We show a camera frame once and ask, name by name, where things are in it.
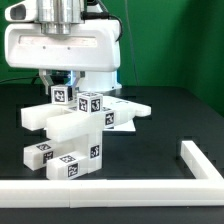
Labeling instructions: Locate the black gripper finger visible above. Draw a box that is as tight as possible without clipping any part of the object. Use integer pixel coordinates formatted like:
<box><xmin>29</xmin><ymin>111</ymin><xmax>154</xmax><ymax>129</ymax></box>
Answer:
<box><xmin>39</xmin><ymin>69</ymin><xmax>53</xmax><ymax>94</ymax></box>
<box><xmin>71</xmin><ymin>71</ymin><xmax>85</xmax><ymax>89</ymax></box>

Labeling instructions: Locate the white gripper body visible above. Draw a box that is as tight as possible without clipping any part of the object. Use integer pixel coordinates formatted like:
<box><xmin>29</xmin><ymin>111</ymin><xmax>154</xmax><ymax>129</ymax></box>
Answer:
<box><xmin>4</xmin><ymin>0</ymin><xmax>122</xmax><ymax>72</ymax></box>

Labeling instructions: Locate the white chair backrest part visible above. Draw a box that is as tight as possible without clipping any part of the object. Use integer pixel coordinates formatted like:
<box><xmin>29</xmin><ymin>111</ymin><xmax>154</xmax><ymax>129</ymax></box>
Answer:
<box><xmin>21</xmin><ymin>96</ymin><xmax>151</xmax><ymax>142</ymax></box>

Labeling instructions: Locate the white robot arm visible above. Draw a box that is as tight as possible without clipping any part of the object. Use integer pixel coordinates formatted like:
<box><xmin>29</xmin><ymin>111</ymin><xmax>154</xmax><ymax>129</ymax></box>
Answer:
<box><xmin>4</xmin><ymin>0</ymin><xmax>122</xmax><ymax>91</ymax></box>

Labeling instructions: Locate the white U-shaped obstacle fence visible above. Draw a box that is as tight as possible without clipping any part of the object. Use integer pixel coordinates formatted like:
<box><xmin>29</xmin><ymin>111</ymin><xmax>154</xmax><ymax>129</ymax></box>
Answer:
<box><xmin>0</xmin><ymin>140</ymin><xmax>224</xmax><ymax>208</ymax></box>

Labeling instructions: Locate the black cable on table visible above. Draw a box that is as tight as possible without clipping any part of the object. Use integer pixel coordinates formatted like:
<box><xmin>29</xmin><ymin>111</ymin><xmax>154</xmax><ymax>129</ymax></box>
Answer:
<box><xmin>0</xmin><ymin>75</ymin><xmax>41</xmax><ymax>86</ymax></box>

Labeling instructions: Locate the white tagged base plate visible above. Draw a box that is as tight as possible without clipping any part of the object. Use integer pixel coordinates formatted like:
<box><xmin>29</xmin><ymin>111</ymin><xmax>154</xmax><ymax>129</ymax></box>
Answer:
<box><xmin>105</xmin><ymin>120</ymin><xmax>136</xmax><ymax>132</ymax></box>

